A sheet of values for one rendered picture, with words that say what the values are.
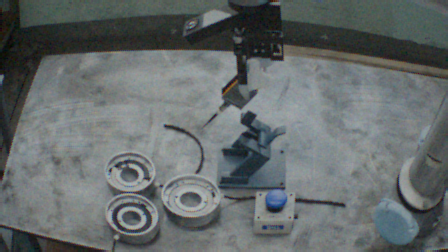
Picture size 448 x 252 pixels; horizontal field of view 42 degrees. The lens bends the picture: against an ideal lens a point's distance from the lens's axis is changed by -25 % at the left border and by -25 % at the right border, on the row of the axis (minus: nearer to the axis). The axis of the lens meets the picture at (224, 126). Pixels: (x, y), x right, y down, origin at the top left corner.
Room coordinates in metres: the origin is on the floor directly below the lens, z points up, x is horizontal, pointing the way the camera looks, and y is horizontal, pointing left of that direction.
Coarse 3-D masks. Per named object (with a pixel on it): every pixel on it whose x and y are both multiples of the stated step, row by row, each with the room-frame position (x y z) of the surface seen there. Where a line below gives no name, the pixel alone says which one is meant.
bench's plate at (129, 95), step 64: (64, 64) 1.30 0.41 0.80; (128, 64) 1.28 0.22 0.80; (192, 64) 1.27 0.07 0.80; (320, 64) 1.29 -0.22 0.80; (64, 128) 1.07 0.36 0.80; (128, 128) 1.07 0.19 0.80; (192, 128) 1.07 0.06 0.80; (320, 128) 1.08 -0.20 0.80; (384, 128) 1.08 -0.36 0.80; (0, 192) 0.85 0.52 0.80; (64, 192) 0.87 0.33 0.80; (256, 192) 0.91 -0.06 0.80; (320, 192) 0.90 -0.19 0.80; (384, 192) 0.89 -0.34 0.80
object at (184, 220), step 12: (180, 180) 0.91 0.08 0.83; (192, 180) 0.91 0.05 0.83; (204, 180) 0.90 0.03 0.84; (168, 192) 0.88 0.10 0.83; (180, 192) 0.88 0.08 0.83; (192, 192) 0.88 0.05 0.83; (216, 192) 0.88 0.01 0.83; (168, 204) 0.85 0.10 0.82; (180, 204) 0.85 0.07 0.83; (204, 204) 0.85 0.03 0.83; (216, 204) 0.85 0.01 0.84; (180, 216) 0.81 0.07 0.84; (192, 216) 0.81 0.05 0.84; (204, 216) 0.82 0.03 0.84
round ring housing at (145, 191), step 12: (120, 156) 0.96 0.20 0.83; (132, 156) 0.96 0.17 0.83; (144, 156) 0.95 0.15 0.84; (108, 168) 0.93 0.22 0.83; (132, 168) 0.93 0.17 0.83; (108, 180) 0.89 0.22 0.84; (120, 180) 0.90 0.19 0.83; (120, 192) 0.86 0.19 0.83; (132, 192) 0.86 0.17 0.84; (144, 192) 0.87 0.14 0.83
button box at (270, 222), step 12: (264, 192) 0.87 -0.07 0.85; (288, 192) 0.87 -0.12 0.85; (264, 204) 0.84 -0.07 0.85; (288, 204) 0.84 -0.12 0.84; (264, 216) 0.81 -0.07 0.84; (276, 216) 0.81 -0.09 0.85; (288, 216) 0.81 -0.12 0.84; (264, 228) 0.80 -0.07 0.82; (276, 228) 0.80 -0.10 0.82; (288, 228) 0.80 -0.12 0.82
